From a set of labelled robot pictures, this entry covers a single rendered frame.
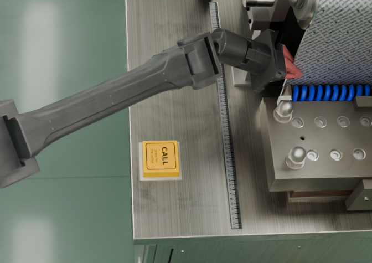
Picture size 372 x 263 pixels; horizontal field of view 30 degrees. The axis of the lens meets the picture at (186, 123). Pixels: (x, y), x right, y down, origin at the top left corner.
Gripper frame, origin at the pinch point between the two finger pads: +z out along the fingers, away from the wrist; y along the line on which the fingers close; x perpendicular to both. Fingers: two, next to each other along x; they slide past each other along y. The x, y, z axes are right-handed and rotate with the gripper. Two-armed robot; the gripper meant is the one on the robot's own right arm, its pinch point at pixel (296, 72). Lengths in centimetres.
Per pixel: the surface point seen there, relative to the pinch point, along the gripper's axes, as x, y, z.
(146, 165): -26.9, 11.8, -17.1
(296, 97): -2.8, 3.5, 1.9
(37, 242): -122, -4, 4
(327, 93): 0.7, 3.0, 6.9
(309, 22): 13.8, 1.0, -10.6
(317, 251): -21.8, 25.7, 21.7
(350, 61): 8.2, 0.3, 5.6
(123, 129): -108, -44, 28
